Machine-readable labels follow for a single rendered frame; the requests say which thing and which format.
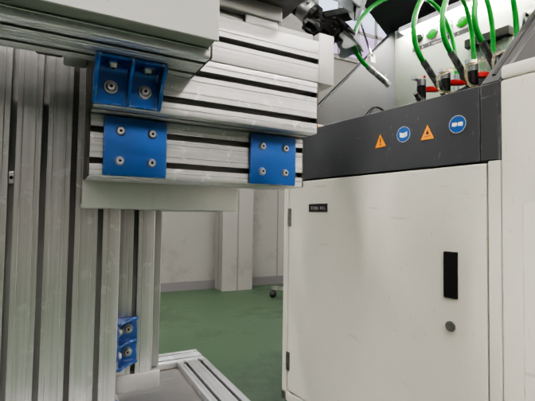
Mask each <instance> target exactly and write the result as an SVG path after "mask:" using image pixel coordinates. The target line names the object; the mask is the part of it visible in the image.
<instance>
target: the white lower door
mask: <svg viewBox="0 0 535 401"><path fill-rule="evenodd" d="M287 226H289V286H288V350H287V351H286V370H287V390H288V391H289V392H291V393H293V394H295V395H297V396H298V397H300V398H301V399H304V400H305V401H490V303H489V202H488V164H477V165H461V166H453V167H444V168H436V169H421V170H413V171H404V172H395V173H380V174H372V175H364V176H356V177H340V178H331V179H323V180H315V181H304V182H303V187H302V188H296V189H290V208H289V209H288V210H287Z"/></svg>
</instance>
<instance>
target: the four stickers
mask: <svg viewBox="0 0 535 401"><path fill-rule="evenodd" d="M466 127H467V114H462V115H453V116H449V124H448V134H458V133H464V132H466ZM433 139H435V122H433V123H425V124H421V125H420V142H422V141H427V140H433ZM409 141H411V127H410V125H407V126H403V127H397V128H396V143H402V142H409ZM383 147H387V135H386V131H385V132H381V133H379V134H375V135H374V149H379V148H383Z"/></svg>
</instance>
